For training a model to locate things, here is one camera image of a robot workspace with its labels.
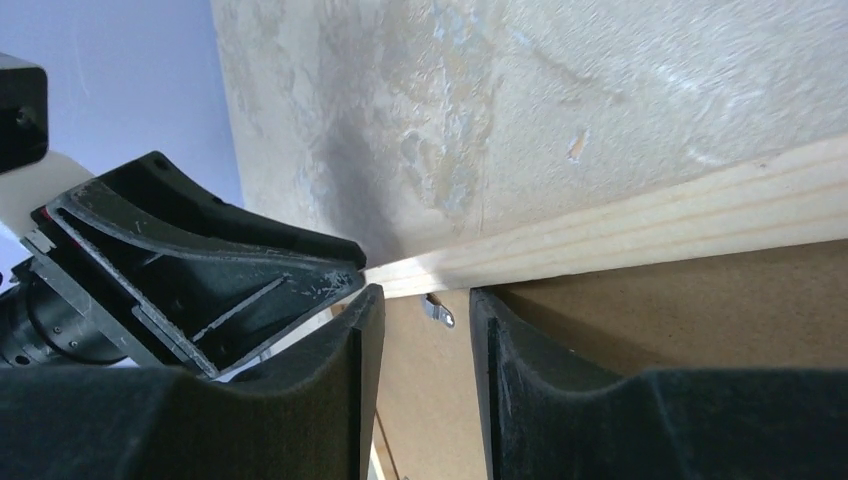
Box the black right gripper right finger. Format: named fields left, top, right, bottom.
left=469, top=289, right=847, bottom=479

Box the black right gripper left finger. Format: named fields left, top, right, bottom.
left=1, top=284, right=385, bottom=479

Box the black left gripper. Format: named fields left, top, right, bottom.
left=1, top=151, right=366, bottom=378

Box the brown cardboard backing board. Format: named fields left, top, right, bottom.
left=373, top=241, right=847, bottom=479

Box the light wooden picture frame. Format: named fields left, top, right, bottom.
left=331, top=132, right=848, bottom=480

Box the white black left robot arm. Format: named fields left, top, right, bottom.
left=1, top=55, right=366, bottom=378

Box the silver metal frame clip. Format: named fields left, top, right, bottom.
left=421, top=293, right=456, bottom=329

